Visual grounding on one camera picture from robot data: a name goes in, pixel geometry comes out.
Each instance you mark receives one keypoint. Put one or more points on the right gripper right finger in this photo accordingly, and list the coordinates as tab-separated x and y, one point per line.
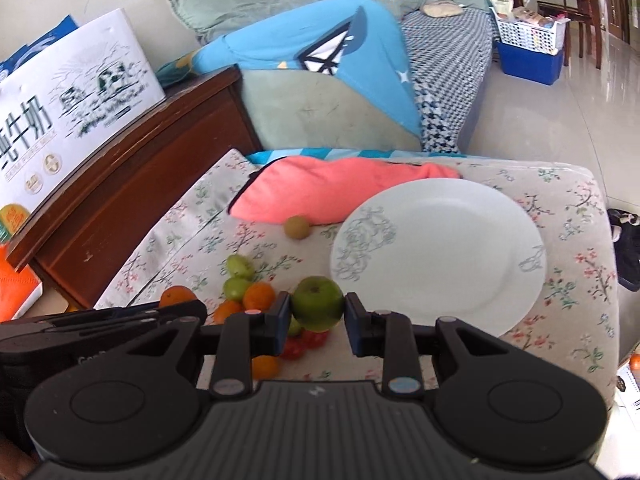
389	336

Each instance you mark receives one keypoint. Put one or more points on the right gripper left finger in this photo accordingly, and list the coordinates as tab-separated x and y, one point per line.
243	337

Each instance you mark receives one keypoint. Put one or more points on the orange tangerine bottom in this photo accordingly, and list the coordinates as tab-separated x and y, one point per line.
265	368

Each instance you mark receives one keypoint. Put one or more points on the orange tangerine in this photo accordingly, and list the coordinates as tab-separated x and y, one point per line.
174	295
226	309
265	368
259	296

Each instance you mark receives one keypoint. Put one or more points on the green jujube fruit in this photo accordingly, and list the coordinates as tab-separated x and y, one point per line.
317	303

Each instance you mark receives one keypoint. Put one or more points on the orange tangerine upper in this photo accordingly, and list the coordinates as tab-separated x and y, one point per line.
259	296

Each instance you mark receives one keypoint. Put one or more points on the green jujube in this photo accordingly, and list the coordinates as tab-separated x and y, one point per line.
294	328
239	266
235	288

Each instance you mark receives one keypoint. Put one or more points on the green jujube center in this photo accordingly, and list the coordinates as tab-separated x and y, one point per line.
294	328

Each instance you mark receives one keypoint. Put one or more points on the red cherry tomato lower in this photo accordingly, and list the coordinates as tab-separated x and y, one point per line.
293	349

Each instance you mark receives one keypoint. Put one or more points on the red cherry tomato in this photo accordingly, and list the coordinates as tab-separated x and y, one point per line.
313	340
293	349

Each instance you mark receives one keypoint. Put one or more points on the red cherry tomato right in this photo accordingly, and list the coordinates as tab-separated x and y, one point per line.
313	340

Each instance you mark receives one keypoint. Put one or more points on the green jujube top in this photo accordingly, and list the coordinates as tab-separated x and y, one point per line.
239	266

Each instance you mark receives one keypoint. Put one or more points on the orange tangerine far left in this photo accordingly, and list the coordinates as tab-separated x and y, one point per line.
174	295

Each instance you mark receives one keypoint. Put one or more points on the white floral plate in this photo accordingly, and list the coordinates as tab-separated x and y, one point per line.
442	247

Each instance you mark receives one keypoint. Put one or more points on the brown kiwi near cloth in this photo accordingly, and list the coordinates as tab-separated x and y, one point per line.
297	228

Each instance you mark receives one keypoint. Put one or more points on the pink fleece cloth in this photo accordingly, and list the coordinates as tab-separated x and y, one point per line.
322	191

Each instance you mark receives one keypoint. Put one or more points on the green sofa cushion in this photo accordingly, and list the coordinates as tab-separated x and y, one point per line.
296	109

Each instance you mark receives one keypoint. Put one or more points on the black slipper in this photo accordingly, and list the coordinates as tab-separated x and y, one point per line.
625	234

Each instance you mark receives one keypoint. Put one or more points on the white milk carton box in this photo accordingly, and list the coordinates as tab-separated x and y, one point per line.
63	104

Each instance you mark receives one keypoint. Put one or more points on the houndstooth sofa cover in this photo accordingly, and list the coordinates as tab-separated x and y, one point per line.
450	59

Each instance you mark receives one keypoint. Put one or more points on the blue plastic bin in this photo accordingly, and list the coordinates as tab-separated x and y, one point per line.
530	65

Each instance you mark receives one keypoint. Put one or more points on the white plastic basket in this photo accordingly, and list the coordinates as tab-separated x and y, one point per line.
541	39

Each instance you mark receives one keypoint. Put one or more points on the wooden dining chair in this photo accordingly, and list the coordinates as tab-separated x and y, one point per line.
586	13

